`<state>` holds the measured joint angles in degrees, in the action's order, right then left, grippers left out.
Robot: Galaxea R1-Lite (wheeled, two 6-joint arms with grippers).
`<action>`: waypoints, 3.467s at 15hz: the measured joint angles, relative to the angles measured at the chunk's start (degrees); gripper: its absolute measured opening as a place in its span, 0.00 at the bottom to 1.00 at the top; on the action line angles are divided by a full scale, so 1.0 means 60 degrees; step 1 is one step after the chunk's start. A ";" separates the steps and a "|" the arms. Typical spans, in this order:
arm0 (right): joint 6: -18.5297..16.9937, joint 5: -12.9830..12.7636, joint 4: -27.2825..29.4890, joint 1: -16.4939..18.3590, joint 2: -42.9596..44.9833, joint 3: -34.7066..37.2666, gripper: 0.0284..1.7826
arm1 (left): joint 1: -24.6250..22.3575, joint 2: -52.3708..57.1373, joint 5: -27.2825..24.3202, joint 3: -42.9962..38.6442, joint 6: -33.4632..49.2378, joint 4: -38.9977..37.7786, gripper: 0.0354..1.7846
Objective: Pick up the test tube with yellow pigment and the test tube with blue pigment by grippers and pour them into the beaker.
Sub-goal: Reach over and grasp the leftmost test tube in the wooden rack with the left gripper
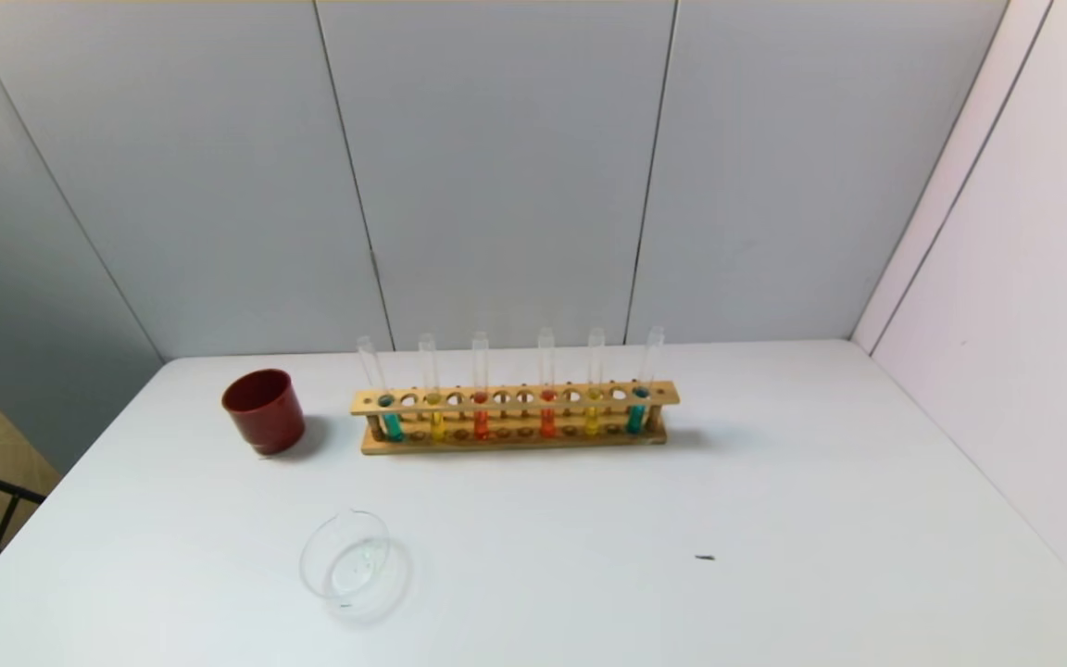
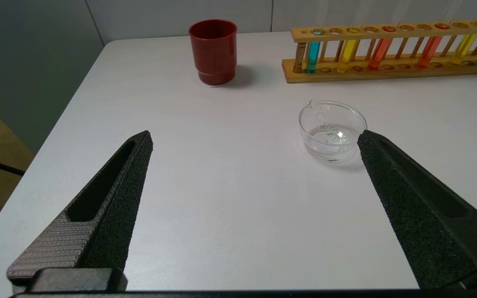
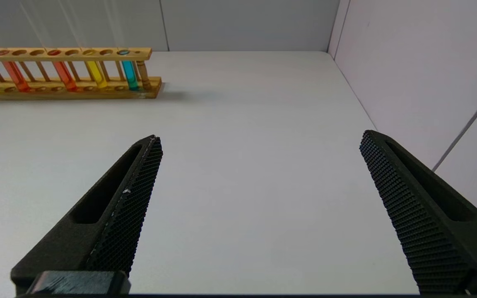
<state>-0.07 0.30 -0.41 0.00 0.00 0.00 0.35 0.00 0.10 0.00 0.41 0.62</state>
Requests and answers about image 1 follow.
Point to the clear glass beaker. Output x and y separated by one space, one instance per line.
345 565

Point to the wooden test tube rack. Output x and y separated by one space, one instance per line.
496 446

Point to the blue pigment glass test tube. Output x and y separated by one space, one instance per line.
393 428
635 419

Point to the yellow pigment glass test tube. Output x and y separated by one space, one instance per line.
592 423
437 428

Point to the dark red plastic cup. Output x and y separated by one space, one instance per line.
263 417

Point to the orange pigment glass test tube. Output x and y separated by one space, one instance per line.
481 426
547 424

